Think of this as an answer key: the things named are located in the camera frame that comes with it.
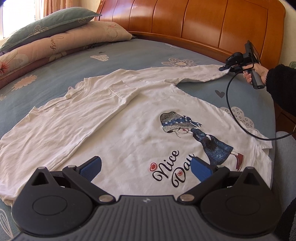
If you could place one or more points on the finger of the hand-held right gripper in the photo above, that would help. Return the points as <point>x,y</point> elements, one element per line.
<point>224,68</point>

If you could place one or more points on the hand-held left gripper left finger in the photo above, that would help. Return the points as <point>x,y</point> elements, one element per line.
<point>91,165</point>

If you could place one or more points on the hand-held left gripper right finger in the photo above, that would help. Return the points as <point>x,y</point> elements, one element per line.
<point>201,168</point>

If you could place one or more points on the white printed shirt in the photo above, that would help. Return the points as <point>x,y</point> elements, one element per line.
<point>115,115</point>

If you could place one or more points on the person's right forearm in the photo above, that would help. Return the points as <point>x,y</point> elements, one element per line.
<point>282,81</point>

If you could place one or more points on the person's right hand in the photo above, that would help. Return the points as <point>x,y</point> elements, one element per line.
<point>261,70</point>

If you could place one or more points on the wooden headboard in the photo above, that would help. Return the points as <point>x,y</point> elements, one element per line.
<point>185,18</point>

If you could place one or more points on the pink floral folded quilt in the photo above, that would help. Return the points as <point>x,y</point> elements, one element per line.
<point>69,39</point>

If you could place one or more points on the green floral pillow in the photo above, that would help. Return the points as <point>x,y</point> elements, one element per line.
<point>46,27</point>

